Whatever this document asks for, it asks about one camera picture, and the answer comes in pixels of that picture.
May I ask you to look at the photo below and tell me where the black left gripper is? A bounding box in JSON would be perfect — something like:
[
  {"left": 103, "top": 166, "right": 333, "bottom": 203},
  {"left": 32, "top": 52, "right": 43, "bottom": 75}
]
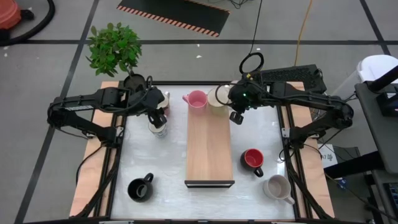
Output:
[{"left": 126, "top": 84, "right": 168, "bottom": 129}]

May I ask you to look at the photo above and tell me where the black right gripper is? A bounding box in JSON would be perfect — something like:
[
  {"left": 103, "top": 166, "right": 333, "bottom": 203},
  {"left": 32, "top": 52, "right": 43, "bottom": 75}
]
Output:
[{"left": 227, "top": 80, "right": 261, "bottom": 126}]

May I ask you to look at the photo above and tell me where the white grey patterned mug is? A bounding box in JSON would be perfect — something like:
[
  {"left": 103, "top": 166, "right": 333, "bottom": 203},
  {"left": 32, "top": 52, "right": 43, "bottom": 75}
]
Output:
[{"left": 148, "top": 121, "right": 169, "bottom": 139}]

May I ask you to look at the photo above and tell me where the pale yellow-green mug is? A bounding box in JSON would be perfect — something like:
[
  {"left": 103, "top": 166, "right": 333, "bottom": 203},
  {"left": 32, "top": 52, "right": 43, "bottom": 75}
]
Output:
[{"left": 207, "top": 86, "right": 231, "bottom": 118}]

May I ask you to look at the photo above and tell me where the pink mug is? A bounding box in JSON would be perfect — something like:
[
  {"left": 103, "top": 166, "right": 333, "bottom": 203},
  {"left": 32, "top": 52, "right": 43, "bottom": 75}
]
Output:
[{"left": 182, "top": 90, "right": 209, "bottom": 117}]

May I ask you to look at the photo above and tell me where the black mug red inside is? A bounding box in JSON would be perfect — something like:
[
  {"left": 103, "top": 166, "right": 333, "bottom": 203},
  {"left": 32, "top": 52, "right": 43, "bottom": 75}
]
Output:
[{"left": 239, "top": 147, "right": 265, "bottom": 179}]

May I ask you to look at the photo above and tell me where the beige mug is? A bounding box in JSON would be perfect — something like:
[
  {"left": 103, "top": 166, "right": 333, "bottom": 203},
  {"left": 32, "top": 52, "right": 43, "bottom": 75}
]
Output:
[{"left": 262, "top": 174, "right": 295, "bottom": 206}]

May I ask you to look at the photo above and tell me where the green potted plant black pot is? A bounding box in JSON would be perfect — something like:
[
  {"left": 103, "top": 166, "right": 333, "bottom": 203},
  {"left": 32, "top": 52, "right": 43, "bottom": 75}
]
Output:
[{"left": 85, "top": 21, "right": 147, "bottom": 94}]

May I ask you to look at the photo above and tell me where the white paper label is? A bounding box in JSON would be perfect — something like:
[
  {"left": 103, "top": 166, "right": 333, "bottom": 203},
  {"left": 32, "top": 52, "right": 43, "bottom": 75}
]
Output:
[{"left": 317, "top": 143, "right": 339, "bottom": 169}]

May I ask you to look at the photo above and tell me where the light wooden side board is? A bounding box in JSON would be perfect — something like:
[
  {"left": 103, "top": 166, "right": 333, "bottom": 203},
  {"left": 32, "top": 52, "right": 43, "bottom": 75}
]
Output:
[
  {"left": 68, "top": 80, "right": 121, "bottom": 218},
  {"left": 281, "top": 81, "right": 336, "bottom": 219}
]

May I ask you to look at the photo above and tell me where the black hazard-striped floor mat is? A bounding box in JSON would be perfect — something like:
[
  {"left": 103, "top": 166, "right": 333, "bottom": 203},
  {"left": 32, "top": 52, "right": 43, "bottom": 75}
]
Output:
[{"left": 116, "top": 0, "right": 231, "bottom": 38}]

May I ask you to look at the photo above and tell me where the black desk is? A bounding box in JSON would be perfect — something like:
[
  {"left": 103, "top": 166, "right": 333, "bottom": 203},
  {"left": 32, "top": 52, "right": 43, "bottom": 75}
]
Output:
[{"left": 353, "top": 81, "right": 398, "bottom": 175}]

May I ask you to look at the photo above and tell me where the white plastic bin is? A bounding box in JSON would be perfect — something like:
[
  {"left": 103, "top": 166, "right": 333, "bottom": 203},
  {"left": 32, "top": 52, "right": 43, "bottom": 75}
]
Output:
[{"left": 354, "top": 54, "right": 398, "bottom": 84}]

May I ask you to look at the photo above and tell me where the orange-red vacuum cleaner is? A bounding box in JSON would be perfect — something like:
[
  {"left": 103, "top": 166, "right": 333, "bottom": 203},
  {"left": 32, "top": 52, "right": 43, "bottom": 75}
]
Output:
[{"left": 0, "top": 0, "right": 22, "bottom": 31}]

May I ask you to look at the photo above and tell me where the black looped cable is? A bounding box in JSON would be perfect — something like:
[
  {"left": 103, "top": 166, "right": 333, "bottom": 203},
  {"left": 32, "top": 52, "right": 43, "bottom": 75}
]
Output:
[{"left": 238, "top": 0, "right": 266, "bottom": 75}]

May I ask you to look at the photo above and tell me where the yellow cable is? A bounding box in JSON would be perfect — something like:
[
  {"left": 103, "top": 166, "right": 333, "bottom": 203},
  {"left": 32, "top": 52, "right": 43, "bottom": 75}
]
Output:
[{"left": 293, "top": 0, "right": 313, "bottom": 67}]

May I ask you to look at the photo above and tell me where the black vacuum hose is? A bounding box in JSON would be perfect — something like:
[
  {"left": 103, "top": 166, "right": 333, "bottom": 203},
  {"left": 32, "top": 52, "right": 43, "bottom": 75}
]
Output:
[{"left": 0, "top": 0, "right": 56, "bottom": 47}]

